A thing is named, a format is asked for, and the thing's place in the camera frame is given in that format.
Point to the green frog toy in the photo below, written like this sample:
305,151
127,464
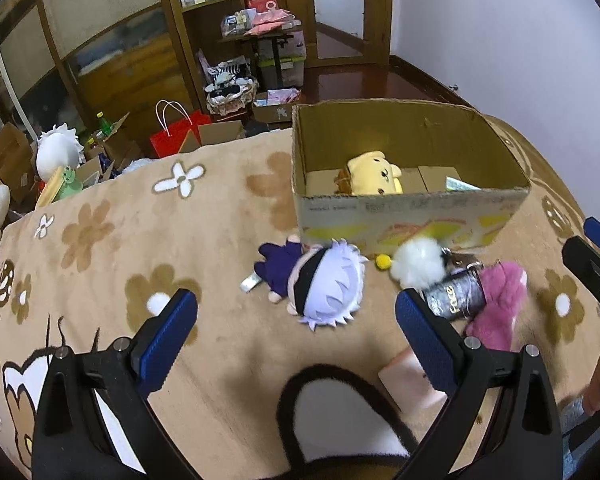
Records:
62,185

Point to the large white plush head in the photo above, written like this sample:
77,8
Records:
57,152

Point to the wooden wardrobe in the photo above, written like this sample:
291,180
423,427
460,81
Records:
110,45

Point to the green bottle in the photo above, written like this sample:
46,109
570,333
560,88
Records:
103,124

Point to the wooden door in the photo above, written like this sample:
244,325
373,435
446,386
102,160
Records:
375,10

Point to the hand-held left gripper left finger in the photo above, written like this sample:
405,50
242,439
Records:
172,337

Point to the black packet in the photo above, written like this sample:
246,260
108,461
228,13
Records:
455,295

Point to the white-haired plush doll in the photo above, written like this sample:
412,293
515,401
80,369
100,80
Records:
325,285

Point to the pale pink soft pad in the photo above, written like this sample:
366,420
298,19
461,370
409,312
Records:
405,377

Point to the tan flower printed blanket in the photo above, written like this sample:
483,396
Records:
220,240

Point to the tall open cardboard box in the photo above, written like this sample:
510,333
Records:
10,160

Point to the cardboard box with bottles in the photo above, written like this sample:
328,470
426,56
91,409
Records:
115,152

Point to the small dark table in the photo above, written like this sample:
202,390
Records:
275,42

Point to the white pole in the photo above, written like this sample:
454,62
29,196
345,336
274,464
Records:
12,85

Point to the clear plastic storage box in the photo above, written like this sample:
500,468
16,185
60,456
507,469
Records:
287,67

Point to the wicker basket with clothes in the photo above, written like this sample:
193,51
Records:
230,97

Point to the pink plush toy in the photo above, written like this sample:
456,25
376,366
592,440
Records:
500,300

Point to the red paper bag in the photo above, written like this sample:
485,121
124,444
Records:
172,142

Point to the pink packets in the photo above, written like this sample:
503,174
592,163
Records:
270,22

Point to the yellow plush toy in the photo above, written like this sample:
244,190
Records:
375,172

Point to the clear plastic packet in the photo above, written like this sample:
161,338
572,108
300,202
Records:
460,185

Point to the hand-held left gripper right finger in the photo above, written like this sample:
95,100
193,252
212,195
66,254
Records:
425,337

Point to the low cardboard box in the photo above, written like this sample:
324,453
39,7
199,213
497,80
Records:
275,107

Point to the white fluffy plush toy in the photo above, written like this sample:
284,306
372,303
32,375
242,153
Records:
417,265

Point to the red gift box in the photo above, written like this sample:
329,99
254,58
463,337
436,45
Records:
261,0

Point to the wooden corner shelf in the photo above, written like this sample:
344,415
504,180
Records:
180,35

